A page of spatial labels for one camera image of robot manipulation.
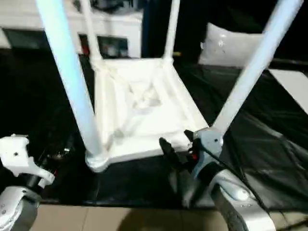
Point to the white plastic table leg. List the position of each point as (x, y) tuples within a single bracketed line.
[(252, 72), (172, 31), (67, 72), (90, 31)]

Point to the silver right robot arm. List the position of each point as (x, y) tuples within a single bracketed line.
[(240, 192)]

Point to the black work mat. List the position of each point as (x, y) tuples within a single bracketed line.
[(264, 132)]

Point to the light grey pillow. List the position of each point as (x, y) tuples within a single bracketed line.
[(228, 48)]

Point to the black sofa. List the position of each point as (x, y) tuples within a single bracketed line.
[(192, 24)]

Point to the white flat board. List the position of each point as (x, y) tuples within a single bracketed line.
[(293, 84)]

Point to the white cabinet with glass doors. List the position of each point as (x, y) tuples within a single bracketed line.
[(115, 24)]

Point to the dark bag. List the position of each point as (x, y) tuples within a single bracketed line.
[(108, 3)]

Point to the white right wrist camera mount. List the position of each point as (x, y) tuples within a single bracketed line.
[(211, 142)]

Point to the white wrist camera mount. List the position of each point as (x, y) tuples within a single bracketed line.
[(14, 154), (211, 142)]

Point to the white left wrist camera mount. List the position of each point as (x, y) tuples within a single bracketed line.
[(14, 154)]

